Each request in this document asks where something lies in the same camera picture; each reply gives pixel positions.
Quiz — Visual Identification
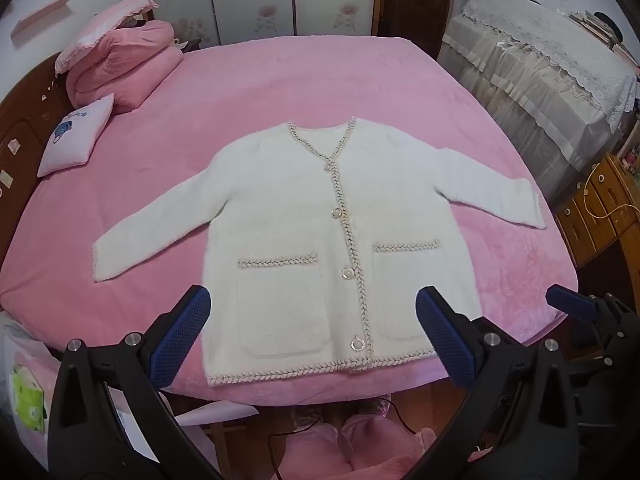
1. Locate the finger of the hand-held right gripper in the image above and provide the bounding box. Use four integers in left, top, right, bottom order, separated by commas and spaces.
546, 285, 601, 318

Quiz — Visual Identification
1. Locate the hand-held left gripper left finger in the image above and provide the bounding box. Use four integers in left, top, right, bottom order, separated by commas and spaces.
47, 285, 223, 480

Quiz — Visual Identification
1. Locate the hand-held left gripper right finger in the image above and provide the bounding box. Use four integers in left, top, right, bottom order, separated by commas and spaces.
402, 286, 578, 480

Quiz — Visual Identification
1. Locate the white knit cardigan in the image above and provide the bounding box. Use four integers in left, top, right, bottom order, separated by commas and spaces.
91, 116, 548, 387

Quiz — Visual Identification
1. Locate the wooden drawer cabinet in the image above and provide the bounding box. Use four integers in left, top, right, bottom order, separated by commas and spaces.
555, 152, 640, 268

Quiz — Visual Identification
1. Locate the person's pink fleece pajamas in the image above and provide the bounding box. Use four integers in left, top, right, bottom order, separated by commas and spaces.
282, 395, 441, 480

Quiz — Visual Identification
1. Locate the printed plastic bag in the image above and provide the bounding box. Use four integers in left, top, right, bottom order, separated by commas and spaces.
0, 310, 66, 451

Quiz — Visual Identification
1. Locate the green packet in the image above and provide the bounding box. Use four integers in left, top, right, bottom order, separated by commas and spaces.
10, 362, 48, 431

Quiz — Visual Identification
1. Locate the small pink printed cushion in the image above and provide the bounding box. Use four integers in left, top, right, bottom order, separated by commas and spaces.
37, 92, 116, 178

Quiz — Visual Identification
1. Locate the lace-covered furniture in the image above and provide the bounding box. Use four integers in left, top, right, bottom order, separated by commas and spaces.
437, 0, 640, 206

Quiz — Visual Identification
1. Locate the pink fleece bed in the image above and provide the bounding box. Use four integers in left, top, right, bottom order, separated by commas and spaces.
0, 34, 581, 406

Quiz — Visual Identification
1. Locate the wooden headboard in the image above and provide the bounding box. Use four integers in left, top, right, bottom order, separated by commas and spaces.
0, 52, 76, 201

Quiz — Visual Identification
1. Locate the folded pink quilt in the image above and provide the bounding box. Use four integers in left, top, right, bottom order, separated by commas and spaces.
66, 20, 185, 115

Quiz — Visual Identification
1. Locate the stack of books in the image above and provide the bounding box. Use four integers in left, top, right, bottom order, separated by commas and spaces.
570, 10, 640, 66

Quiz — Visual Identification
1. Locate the pink lace-trimmed pillow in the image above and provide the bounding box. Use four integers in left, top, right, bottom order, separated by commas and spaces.
54, 0, 160, 75

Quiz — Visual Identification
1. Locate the dark wooden door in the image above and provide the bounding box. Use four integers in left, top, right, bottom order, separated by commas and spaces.
382, 0, 458, 58

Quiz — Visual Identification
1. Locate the floral wardrobe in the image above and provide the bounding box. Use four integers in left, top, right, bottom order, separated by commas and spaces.
145, 0, 386, 48

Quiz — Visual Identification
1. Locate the yellow cable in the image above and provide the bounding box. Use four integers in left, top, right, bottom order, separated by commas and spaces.
582, 160, 640, 221

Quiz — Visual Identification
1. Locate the black cable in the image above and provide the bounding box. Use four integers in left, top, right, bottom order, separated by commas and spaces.
269, 395, 416, 480

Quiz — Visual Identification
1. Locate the pink wall shelf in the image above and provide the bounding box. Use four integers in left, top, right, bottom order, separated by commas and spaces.
11, 0, 78, 38

